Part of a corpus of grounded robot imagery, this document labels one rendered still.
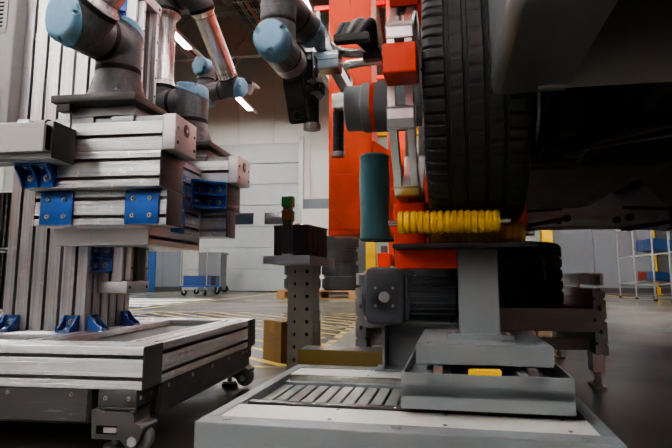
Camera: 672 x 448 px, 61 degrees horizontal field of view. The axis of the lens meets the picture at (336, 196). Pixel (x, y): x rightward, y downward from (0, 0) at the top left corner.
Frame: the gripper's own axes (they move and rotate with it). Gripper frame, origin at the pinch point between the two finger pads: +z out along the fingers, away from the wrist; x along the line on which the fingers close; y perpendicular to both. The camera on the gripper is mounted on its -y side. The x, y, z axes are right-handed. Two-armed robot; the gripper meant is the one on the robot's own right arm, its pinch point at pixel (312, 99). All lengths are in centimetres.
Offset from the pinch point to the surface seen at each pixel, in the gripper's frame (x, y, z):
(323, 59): -3.6, 9.5, -2.7
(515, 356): -47, -63, -3
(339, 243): 161, 13, 837
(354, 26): -11.7, 17.4, -3.1
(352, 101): -8.7, 2.1, 10.5
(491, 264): -44, -42, 12
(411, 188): -24.7, -23.4, 4.1
